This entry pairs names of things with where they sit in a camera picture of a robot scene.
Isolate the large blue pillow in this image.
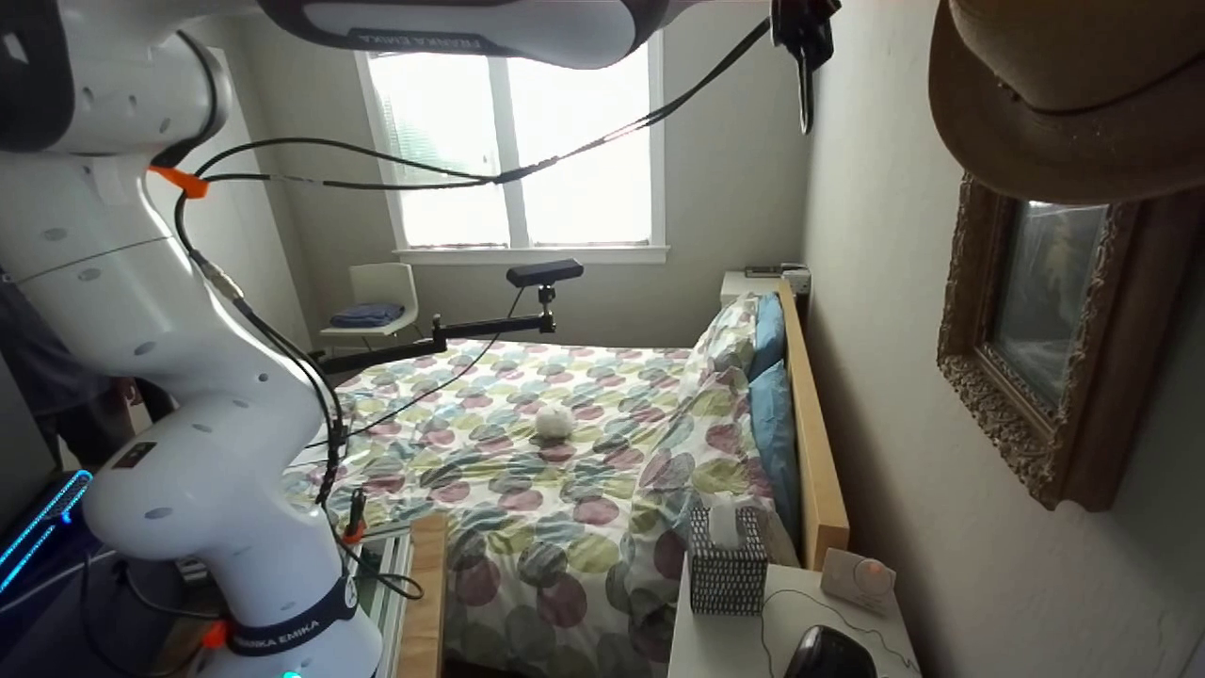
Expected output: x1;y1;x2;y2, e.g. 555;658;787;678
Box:
747;360;805;548

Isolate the white bedside cabinet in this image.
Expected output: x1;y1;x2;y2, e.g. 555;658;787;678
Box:
717;265;815;307

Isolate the floral bedspread bed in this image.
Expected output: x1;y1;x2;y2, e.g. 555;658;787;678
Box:
283;335;805;678

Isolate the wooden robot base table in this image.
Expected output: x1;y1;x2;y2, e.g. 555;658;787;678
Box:
344;514;453;678

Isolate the floral pillow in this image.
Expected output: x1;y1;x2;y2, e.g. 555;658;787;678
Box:
685;292;766;386

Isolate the white framed window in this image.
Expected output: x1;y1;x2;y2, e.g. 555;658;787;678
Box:
353;32;672;267

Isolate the tan straw hat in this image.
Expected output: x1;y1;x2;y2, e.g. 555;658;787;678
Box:
926;0;1205;210

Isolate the small white ball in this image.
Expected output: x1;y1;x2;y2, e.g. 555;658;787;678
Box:
532;407;577;446

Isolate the grey woven tissue box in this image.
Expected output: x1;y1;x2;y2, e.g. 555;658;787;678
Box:
685;500;772;617

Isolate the light wooden headboard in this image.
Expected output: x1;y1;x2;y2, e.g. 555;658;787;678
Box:
772;272;854;577

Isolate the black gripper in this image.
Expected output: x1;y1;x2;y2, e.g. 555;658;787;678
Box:
768;0;849;135

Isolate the small blue pillow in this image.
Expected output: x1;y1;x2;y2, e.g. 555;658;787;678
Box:
747;292;790;382

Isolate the blue glowing light strip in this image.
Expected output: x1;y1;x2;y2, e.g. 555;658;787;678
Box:
0;469;103;594

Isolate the white marble nightstand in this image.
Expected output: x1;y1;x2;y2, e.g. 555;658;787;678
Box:
663;557;926;678

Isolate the black stereo camera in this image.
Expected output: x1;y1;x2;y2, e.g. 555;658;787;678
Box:
506;257;586;293

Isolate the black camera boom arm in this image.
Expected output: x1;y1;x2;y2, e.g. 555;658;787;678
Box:
300;283;562;382

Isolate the blue chair cushion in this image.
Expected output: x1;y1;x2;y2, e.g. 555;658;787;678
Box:
329;299;409;331

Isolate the orange cable clip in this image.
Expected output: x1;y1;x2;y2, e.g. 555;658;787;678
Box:
147;161;215;205

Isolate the white chair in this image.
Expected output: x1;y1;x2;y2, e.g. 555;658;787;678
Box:
316;257;422;352

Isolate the black computer mouse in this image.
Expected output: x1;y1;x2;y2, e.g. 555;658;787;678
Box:
781;621;881;678

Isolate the pink salt rock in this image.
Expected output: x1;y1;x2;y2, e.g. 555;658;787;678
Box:
816;548;904;621

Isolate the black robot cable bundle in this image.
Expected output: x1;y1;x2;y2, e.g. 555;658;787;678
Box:
147;14;775;607

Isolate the framed wall mirror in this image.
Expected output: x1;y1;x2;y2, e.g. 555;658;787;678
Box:
934;169;1205;518

